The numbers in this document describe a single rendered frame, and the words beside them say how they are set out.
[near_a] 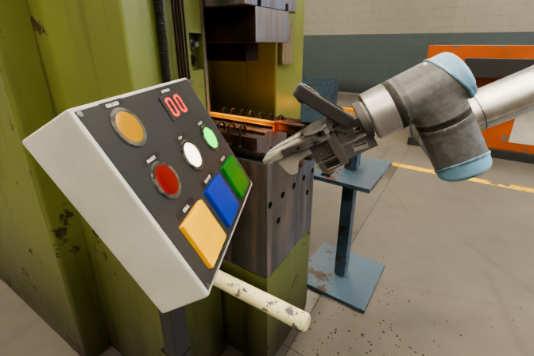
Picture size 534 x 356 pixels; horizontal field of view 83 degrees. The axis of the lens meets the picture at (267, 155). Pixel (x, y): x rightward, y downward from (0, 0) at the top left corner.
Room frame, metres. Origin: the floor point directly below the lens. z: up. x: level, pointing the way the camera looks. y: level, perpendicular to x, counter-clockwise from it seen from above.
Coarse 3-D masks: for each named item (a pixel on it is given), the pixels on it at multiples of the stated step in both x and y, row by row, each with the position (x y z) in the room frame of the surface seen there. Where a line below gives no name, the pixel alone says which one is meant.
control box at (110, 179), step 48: (144, 96) 0.46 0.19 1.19; (192, 96) 0.62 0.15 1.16; (48, 144) 0.32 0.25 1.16; (96, 144) 0.32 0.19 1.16; (144, 144) 0.39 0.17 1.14; (192, 144) 0.50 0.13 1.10; (96, 192) 0.32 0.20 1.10; (144, 192) 0.33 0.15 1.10; (192, 192) 0.41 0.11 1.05; (144, 240) 0.31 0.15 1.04; (144, 288) 0.31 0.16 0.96; (192, 288) 0.30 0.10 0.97
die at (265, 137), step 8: (216, 112) 1.27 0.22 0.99; (216, 120) 1.13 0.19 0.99; (224, 120) 1.12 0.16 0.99; (232, 120) 1.10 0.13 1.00; (272, 120) 1.12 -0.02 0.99; (232, 128) 1.03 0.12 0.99; (248, 128) 1.02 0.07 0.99; (256, 128) 1.02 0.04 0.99; (264, 128) 1.02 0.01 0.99; (272, 128) 1.01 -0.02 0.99; (224, 136) 0.99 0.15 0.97; (232, 136) 0.98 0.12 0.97; (248, 136) 0.95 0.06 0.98; (256, 136) 0.95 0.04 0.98; (264, 136) 0.96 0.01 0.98; (272, 136) 1.00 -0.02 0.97; (280, 136) 1.05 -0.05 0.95; (232, 144) 0.98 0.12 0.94; (248, 144) 0.94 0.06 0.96; (256, 144) 0.92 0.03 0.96; (264, 144) 0.96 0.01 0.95; (272, 144) 1.00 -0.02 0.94
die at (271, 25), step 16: (208, 16) 1.02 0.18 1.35; (224, 16) 0.98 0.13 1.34; (240, 16) 0.95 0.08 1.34; (256, 16) 0.93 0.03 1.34; (272, 16) 1.00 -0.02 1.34; (288, 16) 1.09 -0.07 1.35; (208, 32) 1.02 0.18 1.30; (224, 32) 0.98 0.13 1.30; (240, 32) 0.95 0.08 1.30; (256, 32) 0.92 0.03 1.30; (272, 32) 1.00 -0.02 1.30; (288, 32) 1.09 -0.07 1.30
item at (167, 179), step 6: (162, 168) 0.38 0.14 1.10; (168, 168) 0.40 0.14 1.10; (156, 174) 0.37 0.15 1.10; (162, 174) 0.37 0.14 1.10; (168, 174) 0.39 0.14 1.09; (174, 174) 0.40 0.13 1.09; (162, 180) 0.37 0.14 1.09; (168, 180) 0.38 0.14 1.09; (174, 180) 0.39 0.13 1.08; (162, 186) 0.36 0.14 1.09; (168, 186) 0.37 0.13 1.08; (174, 186) 0.38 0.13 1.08; (168, 192) 0.36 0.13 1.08; (174, 192) 0.37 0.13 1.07
